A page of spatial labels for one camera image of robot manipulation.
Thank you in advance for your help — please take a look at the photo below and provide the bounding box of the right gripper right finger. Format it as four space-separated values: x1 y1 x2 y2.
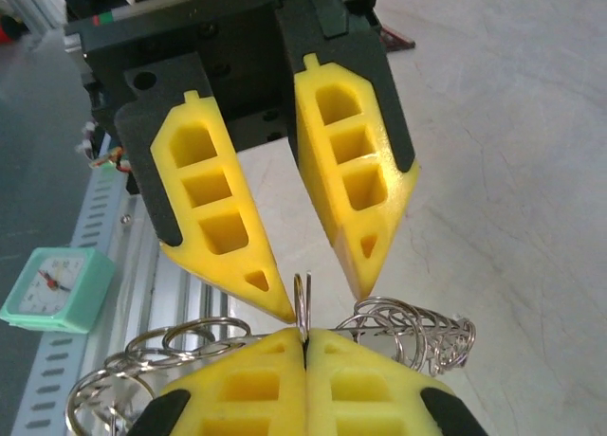
305 328 489 436

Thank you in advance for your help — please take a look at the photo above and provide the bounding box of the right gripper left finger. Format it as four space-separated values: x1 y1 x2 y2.
127 326 308 436

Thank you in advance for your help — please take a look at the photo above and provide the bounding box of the red black triangle piece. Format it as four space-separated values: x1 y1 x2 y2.
377 9 418 53

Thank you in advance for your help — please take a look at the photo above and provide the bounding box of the mint green alarm clock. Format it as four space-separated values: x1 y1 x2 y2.
0 245 118 336

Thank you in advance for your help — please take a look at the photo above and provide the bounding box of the aluminium mounting rail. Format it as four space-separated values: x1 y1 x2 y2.
106 193 304 436

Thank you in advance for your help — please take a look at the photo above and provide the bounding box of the slotted grey cable duct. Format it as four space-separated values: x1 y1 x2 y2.
11 168 127 436

